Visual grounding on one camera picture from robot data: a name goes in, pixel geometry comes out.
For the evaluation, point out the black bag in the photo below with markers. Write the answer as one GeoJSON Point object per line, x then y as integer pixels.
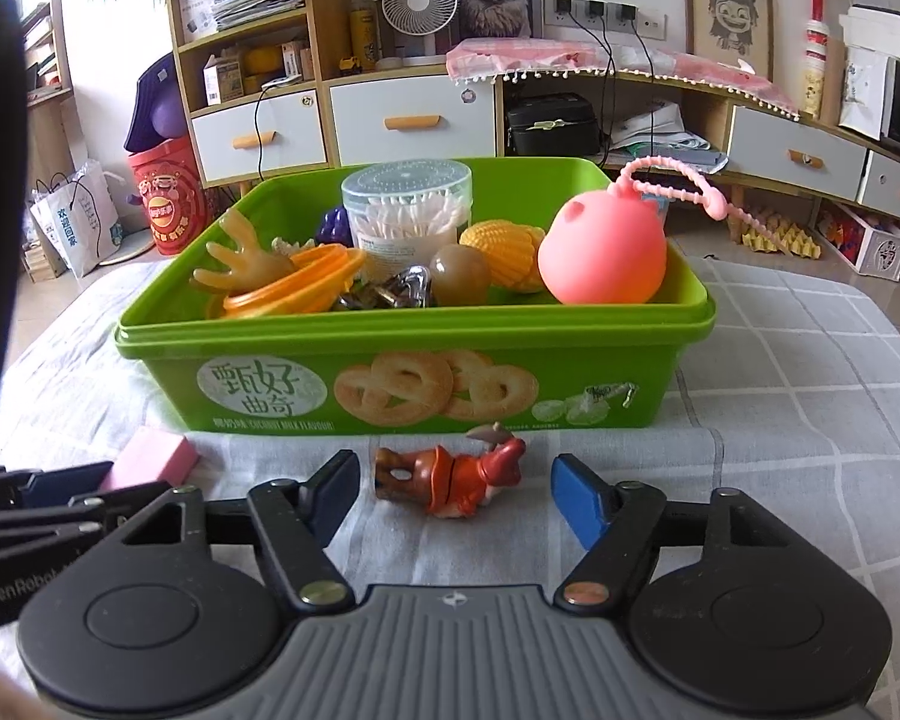
{"type": "Point", "coordinates": [551, 127]}

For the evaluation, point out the brown octopus toy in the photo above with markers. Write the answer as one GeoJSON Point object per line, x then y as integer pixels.
{"type": "Point", "coordinates": [232, 262]}
{"type": "Point", "coordinates": [457, 274]}

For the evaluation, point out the silver shell hair clip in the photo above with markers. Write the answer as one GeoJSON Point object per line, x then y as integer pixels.
{"type": "Point", "coordinates": [292, 245]}

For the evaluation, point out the white paper bag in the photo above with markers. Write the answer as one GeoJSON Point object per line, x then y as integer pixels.
{"type": "Point", "coordinates": [75, 225]}

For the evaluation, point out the green plastic box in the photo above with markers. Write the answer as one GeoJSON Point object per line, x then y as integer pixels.
{"type": "Point", "coordinates": [270, 360]}

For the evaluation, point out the purple toy grapes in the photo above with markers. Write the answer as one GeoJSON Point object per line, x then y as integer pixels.
{"type": "Point", "coordinates": [331, 229]}

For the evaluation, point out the stack of shelf papers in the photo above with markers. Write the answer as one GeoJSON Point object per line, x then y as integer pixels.
{"type": "Point", "coordinates": [247, 0]}

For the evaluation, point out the toy corn cob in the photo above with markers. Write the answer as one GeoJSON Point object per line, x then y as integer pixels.
{"type": "Point", "coordinates": [502, 247]}

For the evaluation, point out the red white carton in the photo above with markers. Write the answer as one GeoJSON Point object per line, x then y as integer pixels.
{"type": "Point", "coordinates": [870, 244]}

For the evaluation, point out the red white bottle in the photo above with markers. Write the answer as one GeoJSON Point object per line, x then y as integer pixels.
{"type": "Point", "coordinates": [815, 52]}

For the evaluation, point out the clear cotton swab container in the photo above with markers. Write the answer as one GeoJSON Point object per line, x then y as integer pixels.
{"type": "Point", "coordinates": [405, 225]}

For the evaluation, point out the white desk fan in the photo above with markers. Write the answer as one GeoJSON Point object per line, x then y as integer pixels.
{"type": "Point", "coordinates": [418, 4]}

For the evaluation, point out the framed cartoon drawing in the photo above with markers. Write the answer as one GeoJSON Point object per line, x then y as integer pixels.
{"type": "Point", "coordinates": [727, 15]}

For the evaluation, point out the pink lace cloth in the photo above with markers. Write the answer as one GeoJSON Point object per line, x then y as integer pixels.
{"type": "Point", "coordinates": [570, 60]}

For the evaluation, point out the yellow egg carton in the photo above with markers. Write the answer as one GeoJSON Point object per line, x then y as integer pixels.
{"type": "Point", "coordinates": [784, 240]}

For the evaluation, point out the white wall socket strip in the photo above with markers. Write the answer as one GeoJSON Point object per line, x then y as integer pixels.
{"type": "Point", "coordinates": [649, 21]}

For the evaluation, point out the red printed bucket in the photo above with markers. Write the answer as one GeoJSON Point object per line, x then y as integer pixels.
{"type": "Point", "coordinates": [165, 202]}

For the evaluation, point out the small cardboard box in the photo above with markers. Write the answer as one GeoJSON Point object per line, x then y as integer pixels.
{"type": "Point", "coordinates": [221, 79]}

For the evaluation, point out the wooden cabinet unit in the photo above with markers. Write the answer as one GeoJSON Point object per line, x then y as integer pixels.
{"type": "Point", "coordinates": [322, 15]}

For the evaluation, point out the yellow round toy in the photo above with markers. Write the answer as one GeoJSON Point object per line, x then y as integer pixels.
{"type": "Point", "coordinates": [264, 61]}

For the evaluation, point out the purple cloth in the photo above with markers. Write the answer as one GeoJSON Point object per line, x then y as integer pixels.
{"type": "Point", "coordinates": [157, 105]}

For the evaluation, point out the pink round silicone pouch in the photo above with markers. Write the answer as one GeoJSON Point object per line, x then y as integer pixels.
{"type": "Point", "coordinates": [600, 255]}

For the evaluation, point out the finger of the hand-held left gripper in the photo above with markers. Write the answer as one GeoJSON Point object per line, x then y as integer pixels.
{"type": "Point", "coordinates": [45, 485]}
{"type": "Point", "coordinates": [97, 514]}

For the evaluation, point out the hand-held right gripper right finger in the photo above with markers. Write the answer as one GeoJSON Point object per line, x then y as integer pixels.
{"type": "Point", "coordinates": [577, 499]}

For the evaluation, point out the grey hair claw clip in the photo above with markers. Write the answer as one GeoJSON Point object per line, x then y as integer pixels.
{"type": "Point", "coordinates": [397, 289]}

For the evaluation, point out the pink rectangular block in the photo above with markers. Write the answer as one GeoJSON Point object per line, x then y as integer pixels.
{"type": "Point", "coordinates": [157, 457]}

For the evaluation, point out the yellow bottle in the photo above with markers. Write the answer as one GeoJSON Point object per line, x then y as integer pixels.
{"type": "Point", "coordinates": [364, 37]}

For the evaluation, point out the wooden side shelf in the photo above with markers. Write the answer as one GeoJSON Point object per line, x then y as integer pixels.
{"type": "Point", "coordinates": [45, 90]}

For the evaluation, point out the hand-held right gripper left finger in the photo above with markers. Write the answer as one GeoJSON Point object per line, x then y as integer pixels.
{"type": "Point", "coordinates": [334, 491]}

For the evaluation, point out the pile of folded papers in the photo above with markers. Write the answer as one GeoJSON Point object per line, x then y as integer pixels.
{"type": "Point", "coordinates": [660, 131]}

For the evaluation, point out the small brown figurine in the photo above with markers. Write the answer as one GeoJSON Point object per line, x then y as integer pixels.
{"type": "Point", "coordinates": [450, 476]}

